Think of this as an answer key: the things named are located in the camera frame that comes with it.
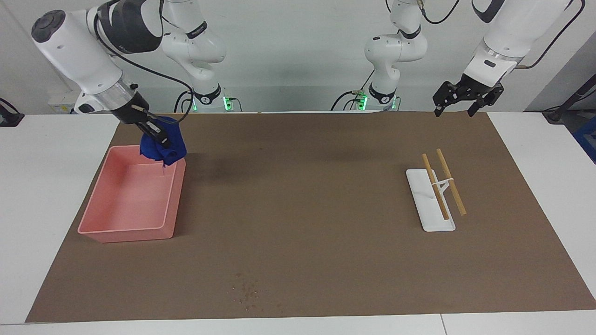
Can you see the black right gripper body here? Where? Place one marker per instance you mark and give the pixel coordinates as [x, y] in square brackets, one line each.
[135, 109]

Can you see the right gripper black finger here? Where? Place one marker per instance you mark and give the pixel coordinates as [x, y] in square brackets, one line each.
[157, 134]

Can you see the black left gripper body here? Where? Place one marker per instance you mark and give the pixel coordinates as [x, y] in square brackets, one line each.
[470, 88]

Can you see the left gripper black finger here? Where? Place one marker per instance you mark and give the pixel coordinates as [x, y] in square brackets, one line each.
[438, 110]
[476, 107]

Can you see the blue towel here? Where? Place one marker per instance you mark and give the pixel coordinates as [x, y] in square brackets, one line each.
[174, 146]

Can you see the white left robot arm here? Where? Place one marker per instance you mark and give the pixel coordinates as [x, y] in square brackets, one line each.
[512, 28]

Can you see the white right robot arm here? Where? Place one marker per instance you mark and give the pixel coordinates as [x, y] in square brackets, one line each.
[79, 51]

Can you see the white towel rack base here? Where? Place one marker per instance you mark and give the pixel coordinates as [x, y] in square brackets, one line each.
[437, 223]

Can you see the wooden rack rod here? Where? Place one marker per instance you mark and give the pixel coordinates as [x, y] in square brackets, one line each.
[442, 160]
[426, 163]

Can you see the pink plastic bin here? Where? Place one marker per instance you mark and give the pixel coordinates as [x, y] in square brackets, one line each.
[130, 200]

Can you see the white power strip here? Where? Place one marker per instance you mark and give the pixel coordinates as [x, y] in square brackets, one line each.
[58, 104]

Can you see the black tripod leg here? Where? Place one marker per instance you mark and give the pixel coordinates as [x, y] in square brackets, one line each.
[570, 100]

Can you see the blue box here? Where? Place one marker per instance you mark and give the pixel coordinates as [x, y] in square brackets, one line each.
[587, 137]

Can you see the black stand foot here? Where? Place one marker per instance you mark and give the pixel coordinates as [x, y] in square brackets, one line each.
[9, 118]

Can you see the brown table mat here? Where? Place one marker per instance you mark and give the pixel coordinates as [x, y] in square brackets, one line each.
[298, 209]

